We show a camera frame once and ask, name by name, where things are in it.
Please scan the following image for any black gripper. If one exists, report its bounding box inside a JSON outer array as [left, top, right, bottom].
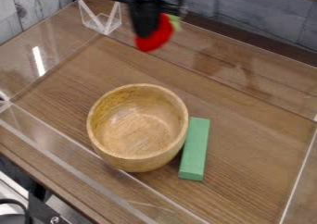
[[113, 0, 184, 38]]

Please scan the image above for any black cable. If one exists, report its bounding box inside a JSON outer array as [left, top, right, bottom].
[[0, 198, 33, 224]]

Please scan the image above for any wooden bowl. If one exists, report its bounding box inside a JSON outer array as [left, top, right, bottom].
[[87, 83, 190, 172]]

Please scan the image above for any green rectangular block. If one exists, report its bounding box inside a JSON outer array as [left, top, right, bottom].
[[178, 117, 210, 180]]

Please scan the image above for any black metal clamp bracket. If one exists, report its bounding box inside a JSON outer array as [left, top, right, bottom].
[[26, 194, 71, 224]]

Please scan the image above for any red plush fruit green stem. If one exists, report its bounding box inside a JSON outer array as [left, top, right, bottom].
[[135, 13, 180, 52]]

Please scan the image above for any clear acrylic enclosure wall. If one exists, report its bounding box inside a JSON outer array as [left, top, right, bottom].
[[0, 5, 317, 224]]

